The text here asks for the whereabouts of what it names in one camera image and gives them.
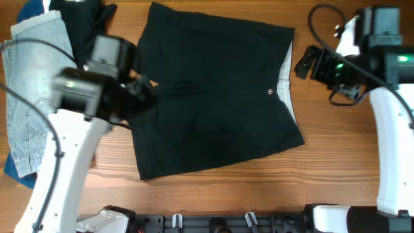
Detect black shorts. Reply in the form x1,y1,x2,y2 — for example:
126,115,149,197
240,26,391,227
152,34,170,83
129,3,304,180

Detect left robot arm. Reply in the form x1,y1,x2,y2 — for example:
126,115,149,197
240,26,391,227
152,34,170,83
15,36,155,232

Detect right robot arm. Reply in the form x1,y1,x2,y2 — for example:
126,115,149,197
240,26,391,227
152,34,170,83
292,6,413,232

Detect black garment in pile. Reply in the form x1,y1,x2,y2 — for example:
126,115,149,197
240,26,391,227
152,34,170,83
49,0,117,69

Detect light blue denim shorts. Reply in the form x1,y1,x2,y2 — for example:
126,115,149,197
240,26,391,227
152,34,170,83
2,10,76,177

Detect white garment in pile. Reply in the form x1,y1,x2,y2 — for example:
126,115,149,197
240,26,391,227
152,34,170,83
42,0,51,13

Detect blue garment at bottom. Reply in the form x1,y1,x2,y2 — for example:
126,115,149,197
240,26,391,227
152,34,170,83
3,0,46,190

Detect left black cable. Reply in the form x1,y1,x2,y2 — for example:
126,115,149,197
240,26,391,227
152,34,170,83
0,38,78,233

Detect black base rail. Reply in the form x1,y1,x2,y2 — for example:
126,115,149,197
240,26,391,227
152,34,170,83
136,212,311,233

